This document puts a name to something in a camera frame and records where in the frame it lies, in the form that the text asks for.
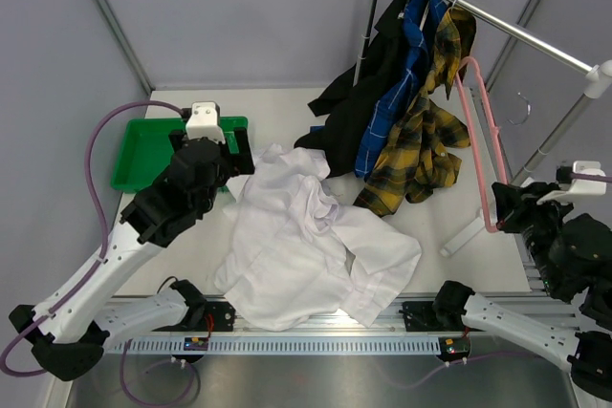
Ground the blue plaid shirt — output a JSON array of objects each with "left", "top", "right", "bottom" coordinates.
[{"left": 354, "top": 0, "right": 447, "bottom": 179}]

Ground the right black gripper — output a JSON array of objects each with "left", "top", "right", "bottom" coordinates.
[{"left": 493, "top": 180, "right": 575, "bottom": 292}]

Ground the metal clothes rack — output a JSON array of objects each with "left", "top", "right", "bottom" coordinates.
[{"left": 351, "top": 0, "right": 612, "bottom": 259}]

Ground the green plastic tray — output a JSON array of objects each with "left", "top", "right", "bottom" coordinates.
[{"left": 111, "top": 117, "right": 248, "bottom": 193}]

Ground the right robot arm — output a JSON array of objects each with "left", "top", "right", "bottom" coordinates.
[{"left": 432, "top": 183, "right": 611, "bottom": 401}]

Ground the white shirt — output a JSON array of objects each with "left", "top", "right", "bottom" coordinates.
[{"left": 214, "top": 144, "right": 422, "bottom": 332}]

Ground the pink hanger with metal hook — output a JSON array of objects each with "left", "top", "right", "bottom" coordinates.
[{"left": 452, "top": 55, "right": 533, "bottom": 233}]

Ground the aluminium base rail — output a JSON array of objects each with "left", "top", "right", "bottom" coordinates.
[{"left": 104, "top": 295, "right": 575, "bottom": 337}]

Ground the white slotted cable duct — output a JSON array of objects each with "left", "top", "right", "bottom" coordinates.
[{"left": 108, "top": 334, "right": 441, "bottom": 355}]

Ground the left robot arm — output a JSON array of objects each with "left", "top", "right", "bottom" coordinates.
[{"left": 10, "top": 126, "right": 254, "bottom": 381}]

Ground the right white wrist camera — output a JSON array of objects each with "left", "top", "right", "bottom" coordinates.
[{"left": 536, "top": 161, "right": 611, "bottom": 204}]

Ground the yellow plaid shirt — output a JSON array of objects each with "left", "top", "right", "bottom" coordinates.
[{"left": 354, "top": 7, "right": 476, "bottom": 217}]

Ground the black shirt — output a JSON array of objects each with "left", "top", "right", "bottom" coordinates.
[{"left": 294, "top": 0, "right": 408, "bottom": 178}]

